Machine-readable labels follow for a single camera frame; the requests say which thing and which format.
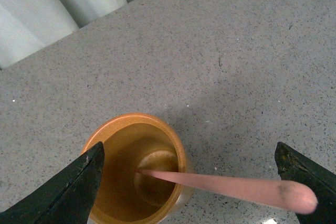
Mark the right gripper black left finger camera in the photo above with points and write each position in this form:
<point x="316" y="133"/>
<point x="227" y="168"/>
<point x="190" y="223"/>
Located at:
<point x="67" y="197"/>

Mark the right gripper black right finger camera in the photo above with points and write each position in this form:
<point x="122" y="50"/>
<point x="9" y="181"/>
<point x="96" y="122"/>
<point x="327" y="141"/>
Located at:
<point x="293" y="165"/>

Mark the pink chopstick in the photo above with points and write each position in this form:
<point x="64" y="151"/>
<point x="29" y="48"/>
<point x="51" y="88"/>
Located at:
<point x="282" y="194"/>

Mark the bamboo chopstick holder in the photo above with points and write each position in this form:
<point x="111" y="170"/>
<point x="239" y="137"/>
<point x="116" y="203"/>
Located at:
<point x="133" y="141"/>

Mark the white pleated curtain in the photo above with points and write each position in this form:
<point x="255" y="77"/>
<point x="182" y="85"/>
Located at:
<point x="28" y="26"/>

